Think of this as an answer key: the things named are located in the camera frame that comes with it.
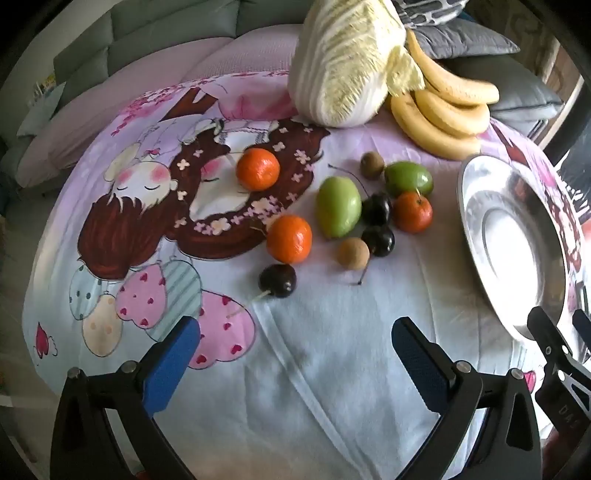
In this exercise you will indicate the dark cherry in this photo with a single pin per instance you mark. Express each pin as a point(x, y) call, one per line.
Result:
point(376, 209)
point(379, 241)
point(277, 280)

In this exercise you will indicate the light grey pillow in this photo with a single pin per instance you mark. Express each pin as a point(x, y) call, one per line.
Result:
point(466, 44)

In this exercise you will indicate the yellow banana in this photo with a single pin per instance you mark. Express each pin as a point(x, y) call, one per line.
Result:
point(457, 117)
point(461, 90)
point(429, 138)

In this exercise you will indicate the green mango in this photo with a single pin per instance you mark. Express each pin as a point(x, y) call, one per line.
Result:
point(408, 179)

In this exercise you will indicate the napa cabbage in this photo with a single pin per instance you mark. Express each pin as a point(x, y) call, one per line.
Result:
point(337, 69)

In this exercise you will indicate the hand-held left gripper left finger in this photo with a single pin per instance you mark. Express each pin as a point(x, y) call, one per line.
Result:
point(175, 364)

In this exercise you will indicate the wooden frame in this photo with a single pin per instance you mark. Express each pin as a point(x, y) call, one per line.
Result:
point(551, 60)

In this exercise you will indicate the tangerine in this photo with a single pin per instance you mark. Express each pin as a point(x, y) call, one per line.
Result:
point(257, 169)
point(289, 240)
point(412, 212)

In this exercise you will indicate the dark grey cushion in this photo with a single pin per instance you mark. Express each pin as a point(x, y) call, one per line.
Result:
point(521, 92)

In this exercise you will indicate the pink bedsheet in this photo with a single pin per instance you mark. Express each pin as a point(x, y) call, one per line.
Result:
point(138, 101)

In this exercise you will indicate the printed cartoon blanket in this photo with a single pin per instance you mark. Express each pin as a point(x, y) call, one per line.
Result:
point(300, 350)

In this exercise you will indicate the black and white patterned pillow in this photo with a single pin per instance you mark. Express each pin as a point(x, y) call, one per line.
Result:
point(434, 14)

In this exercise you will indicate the olive brown kiwi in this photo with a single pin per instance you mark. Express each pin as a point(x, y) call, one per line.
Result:
point(371, 165)

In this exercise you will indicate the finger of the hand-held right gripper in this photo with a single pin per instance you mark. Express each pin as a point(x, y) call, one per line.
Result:
point(547, 337)
point(584, 332)

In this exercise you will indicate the round metal plate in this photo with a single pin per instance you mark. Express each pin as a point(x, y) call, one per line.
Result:
point(512, 240)

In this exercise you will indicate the tan longan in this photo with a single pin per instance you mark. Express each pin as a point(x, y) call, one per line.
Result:
point(353, 253)

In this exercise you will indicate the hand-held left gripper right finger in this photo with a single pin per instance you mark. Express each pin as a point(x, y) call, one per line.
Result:
point(415, 360)

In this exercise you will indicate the grey sofa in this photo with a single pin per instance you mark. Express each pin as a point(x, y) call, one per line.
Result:
point(152, 27)

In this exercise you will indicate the pale blue pillow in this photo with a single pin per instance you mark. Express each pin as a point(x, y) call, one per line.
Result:
point(46, 108)

